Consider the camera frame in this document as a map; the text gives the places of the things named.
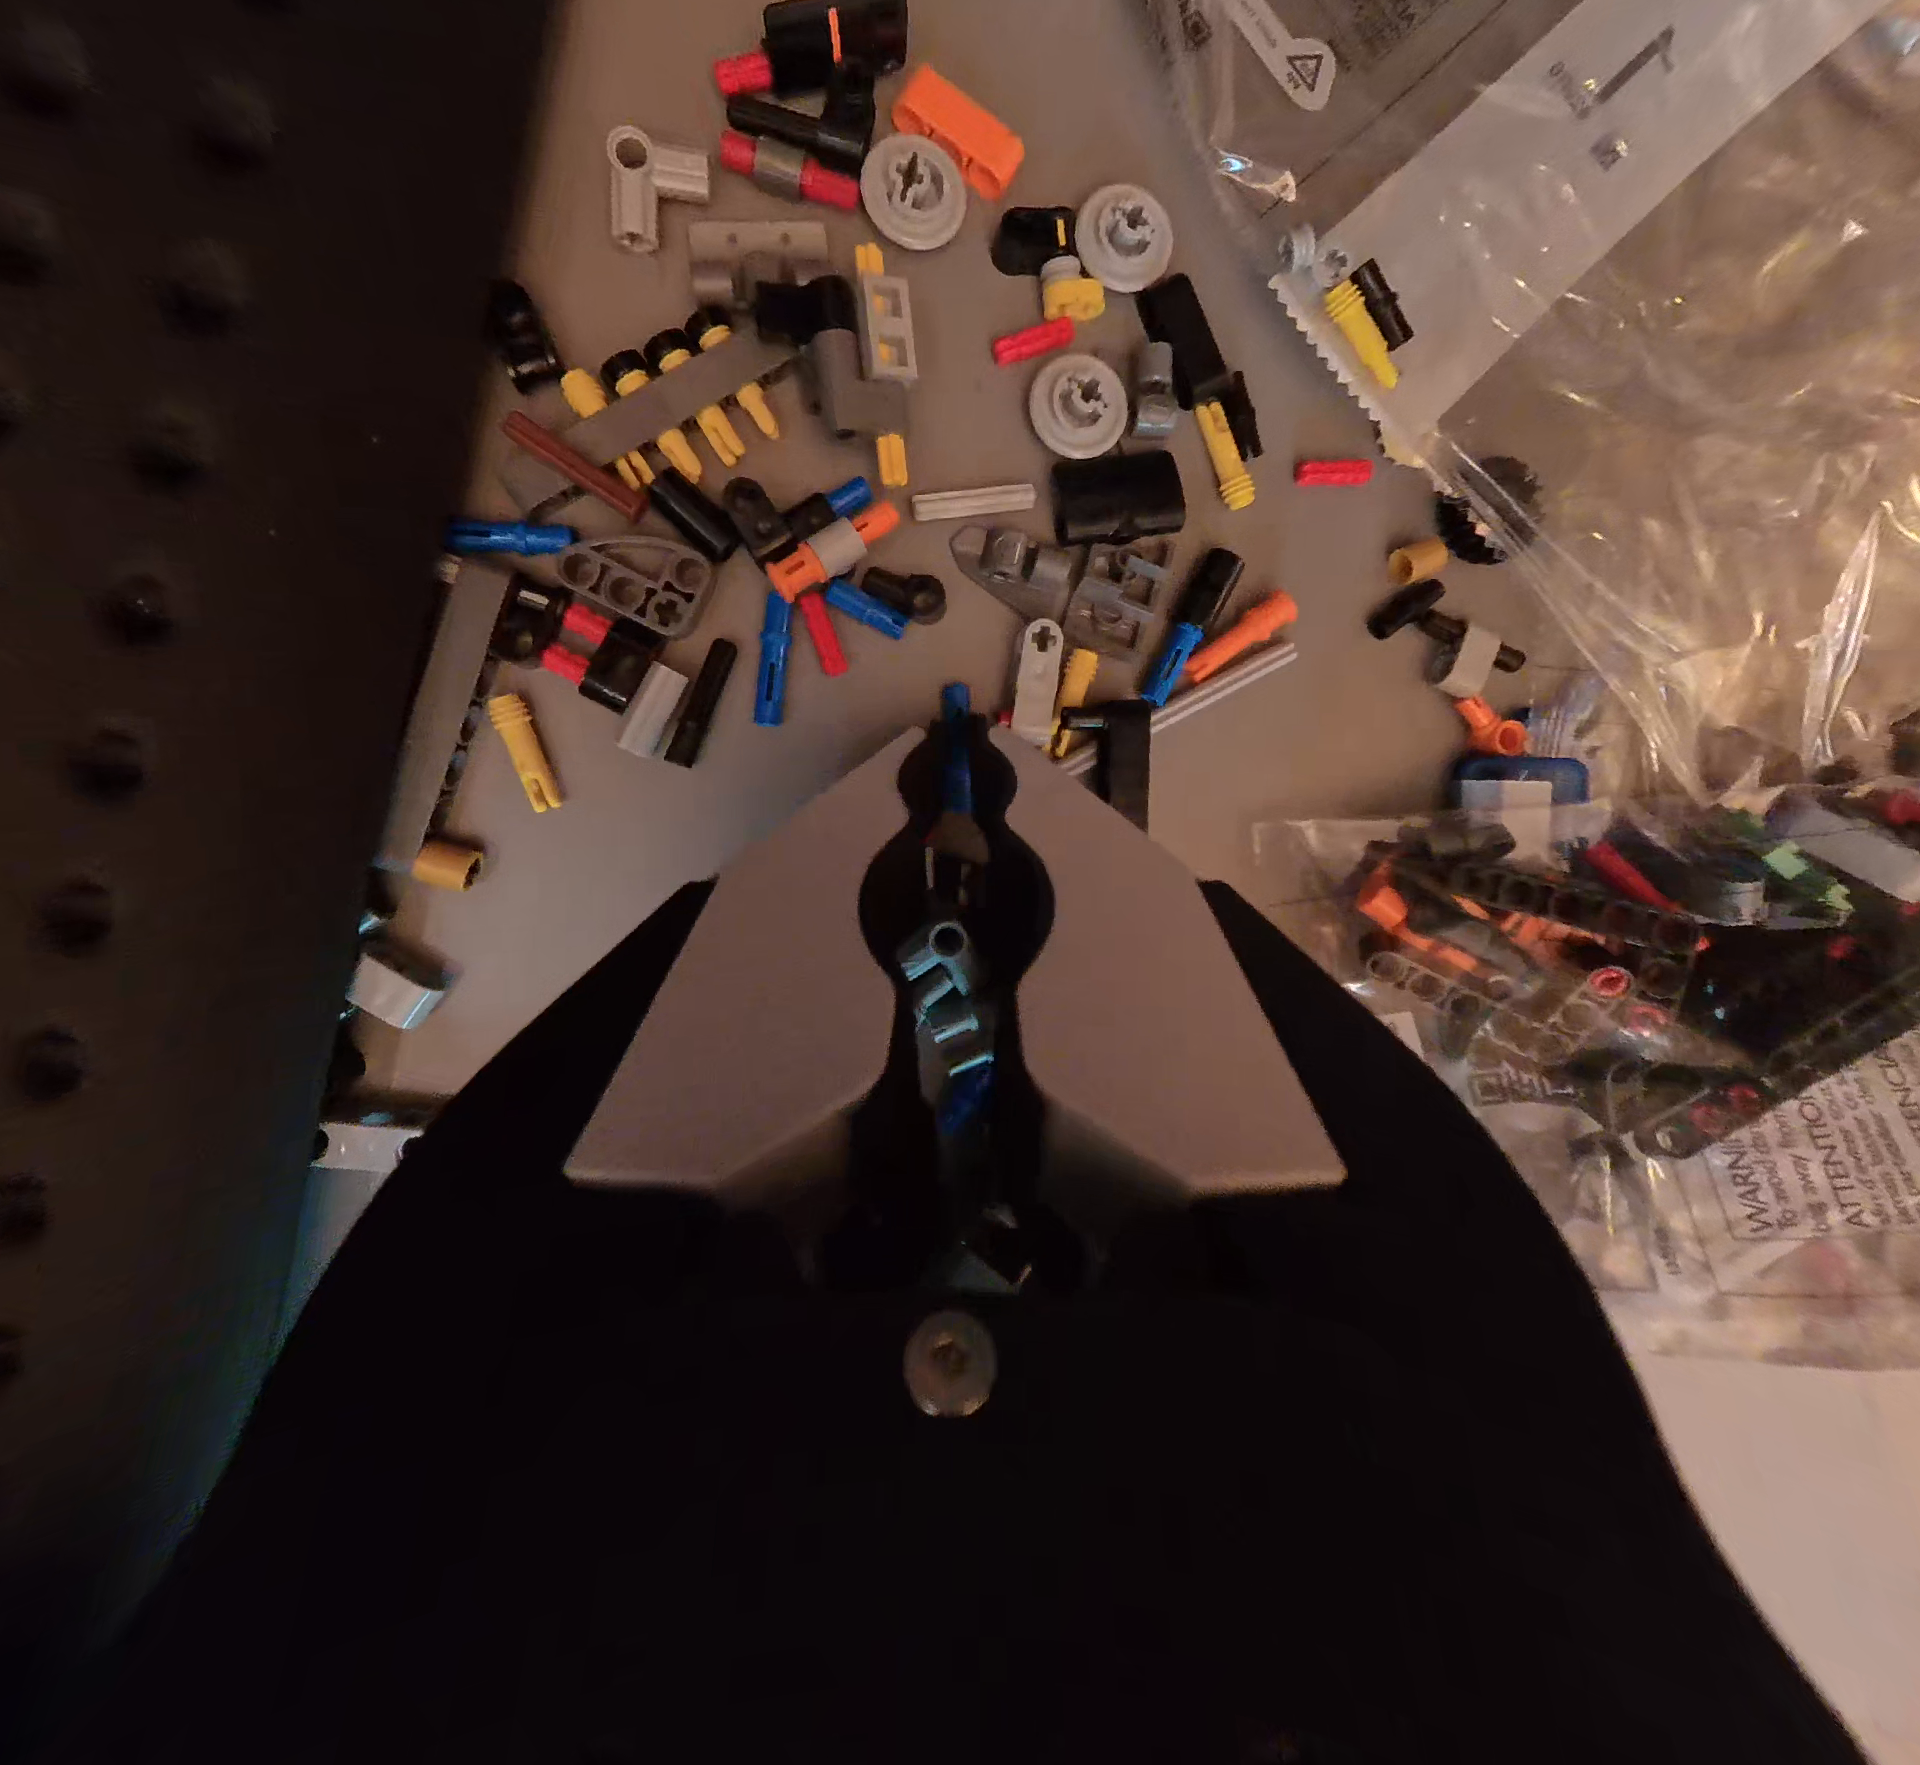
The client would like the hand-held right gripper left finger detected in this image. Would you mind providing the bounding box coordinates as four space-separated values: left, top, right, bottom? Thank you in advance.
561 727 949 1293

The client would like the black holed frame brick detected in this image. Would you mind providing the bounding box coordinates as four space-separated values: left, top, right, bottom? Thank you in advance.
1350 842 1920 1159

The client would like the clear plastic parts bag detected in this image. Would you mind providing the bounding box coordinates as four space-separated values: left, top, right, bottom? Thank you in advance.
1072 0 1920 776
1253 708 1920 1765

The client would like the black toy brick assembly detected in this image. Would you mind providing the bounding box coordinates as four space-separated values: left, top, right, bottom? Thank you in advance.
893 682 1037 1293

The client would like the pile of toy bricks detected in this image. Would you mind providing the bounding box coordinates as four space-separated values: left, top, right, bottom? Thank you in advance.
361 0 1549 1032

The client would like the small blue white piece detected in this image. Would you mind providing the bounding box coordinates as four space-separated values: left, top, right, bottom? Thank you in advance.
1447 749 1594 818

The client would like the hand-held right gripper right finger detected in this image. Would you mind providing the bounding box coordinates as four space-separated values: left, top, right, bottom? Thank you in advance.
983 727 1346 1293

